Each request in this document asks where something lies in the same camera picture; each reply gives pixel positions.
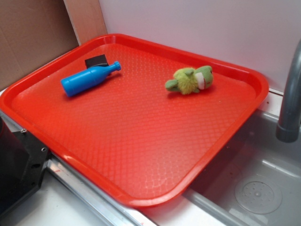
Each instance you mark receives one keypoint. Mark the brown cardboard panel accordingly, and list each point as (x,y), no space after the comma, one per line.
(35,32)

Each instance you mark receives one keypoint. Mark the grey toy sink basin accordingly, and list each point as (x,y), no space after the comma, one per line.
(254,152)

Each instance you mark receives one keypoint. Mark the red plastic serving tray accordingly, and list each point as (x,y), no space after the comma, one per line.
(141,144)

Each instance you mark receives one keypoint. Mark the blue plastic toy bottle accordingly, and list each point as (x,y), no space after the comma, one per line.
(88,78)

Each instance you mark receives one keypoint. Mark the round sink drain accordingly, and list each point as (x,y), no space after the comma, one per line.
(258,197)

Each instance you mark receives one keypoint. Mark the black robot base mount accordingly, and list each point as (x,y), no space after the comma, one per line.
(23,159)

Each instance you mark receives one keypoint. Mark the small black block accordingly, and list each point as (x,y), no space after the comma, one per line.
(99,60)

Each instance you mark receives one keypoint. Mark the green plush frog toy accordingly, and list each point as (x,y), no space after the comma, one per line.
(189,80)

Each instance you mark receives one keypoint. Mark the grey plastic faucet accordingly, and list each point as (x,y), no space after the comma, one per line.
(289,122)

